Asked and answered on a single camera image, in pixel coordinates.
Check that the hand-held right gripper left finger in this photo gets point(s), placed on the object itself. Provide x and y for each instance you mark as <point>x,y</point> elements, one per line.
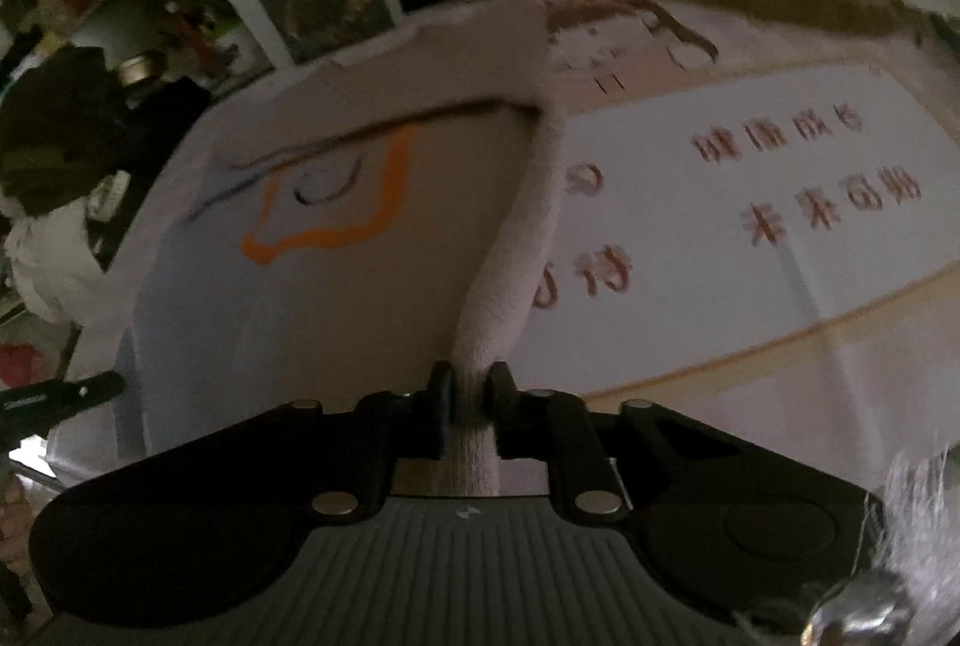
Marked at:
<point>441,410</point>

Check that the white fluffy item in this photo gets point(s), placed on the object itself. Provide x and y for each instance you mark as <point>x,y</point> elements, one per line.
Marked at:
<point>915,526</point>

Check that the round metal tin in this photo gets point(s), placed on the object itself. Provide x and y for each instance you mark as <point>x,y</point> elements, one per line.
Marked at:
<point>139,70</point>

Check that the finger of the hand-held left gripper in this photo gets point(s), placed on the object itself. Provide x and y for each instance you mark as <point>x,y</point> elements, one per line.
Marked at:
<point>67,395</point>

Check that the blue and beige fleece garment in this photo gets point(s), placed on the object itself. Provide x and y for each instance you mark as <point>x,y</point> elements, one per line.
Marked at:
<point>300,316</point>

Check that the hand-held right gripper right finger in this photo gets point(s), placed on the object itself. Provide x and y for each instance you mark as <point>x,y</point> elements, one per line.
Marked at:
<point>501,410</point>

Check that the pink checked printed mat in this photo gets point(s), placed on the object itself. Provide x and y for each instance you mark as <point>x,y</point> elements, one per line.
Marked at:
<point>712,256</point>

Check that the white cloth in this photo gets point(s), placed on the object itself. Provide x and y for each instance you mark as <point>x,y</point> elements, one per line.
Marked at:
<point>52,263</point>

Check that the dark furry figure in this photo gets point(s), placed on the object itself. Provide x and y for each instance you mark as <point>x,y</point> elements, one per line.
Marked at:
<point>60,129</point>

